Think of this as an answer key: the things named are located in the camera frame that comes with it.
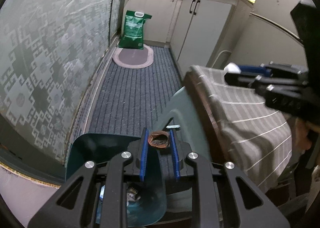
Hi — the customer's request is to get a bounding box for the brown nut shell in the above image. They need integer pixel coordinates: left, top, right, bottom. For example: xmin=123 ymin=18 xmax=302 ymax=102
xmin=148 ymin=131 xmax=169 ymax=149

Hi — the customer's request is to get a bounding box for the blue white plastic wrapper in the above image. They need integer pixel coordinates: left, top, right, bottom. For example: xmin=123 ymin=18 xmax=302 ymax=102
xmin=99 ymin=185 xmax=105 ymax=200

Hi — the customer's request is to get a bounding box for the black tissue pack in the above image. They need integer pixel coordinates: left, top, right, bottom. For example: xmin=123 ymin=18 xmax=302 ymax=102
xmin=126 ymin=184 xmax=143 ymax=205

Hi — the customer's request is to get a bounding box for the teal plastic trash bin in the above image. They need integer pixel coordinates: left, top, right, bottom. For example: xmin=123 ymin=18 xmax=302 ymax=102
xmin=66 ymin=129 xmax=167 ymax=227

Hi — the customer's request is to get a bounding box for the white kitchen cabinet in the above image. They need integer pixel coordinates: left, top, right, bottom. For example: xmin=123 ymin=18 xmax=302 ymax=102
xmin=124 ymin=0 xmax=253 ymax=74

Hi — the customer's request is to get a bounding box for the person right hand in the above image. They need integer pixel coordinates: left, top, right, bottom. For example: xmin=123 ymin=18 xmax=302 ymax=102
xmin=293 ymin=118 xmax=319 ymax=151

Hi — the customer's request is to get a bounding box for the silver refrigerator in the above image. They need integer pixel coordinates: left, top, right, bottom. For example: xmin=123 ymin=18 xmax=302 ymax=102
xmin=228 ymin=0 xmax=312 ymax=66

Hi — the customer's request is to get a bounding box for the blue striped floor mat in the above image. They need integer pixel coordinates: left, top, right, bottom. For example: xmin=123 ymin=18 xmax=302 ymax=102
xmin=69 ymin=46 xmax=182 ymax=142

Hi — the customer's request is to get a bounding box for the grey checked tablecloth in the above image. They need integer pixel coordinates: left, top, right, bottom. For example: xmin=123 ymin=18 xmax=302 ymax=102
xmin=189 ymin=65 xmax=292 ymax=192

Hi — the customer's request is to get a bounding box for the oval grey pink mat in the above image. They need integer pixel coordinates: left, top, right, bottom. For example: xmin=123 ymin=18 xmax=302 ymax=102
xmin=112 ymin=44 xmax=154 ymax=69

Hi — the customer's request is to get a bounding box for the green rice bag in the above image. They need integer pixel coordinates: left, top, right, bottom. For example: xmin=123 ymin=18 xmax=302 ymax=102
xmin=119 ymin=10 xmax=152 ymax=50

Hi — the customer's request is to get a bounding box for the frosted patterned sliding door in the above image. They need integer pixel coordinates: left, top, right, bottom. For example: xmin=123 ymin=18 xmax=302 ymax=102
xmin=1 ymin=0 xmax=123 ymax=178

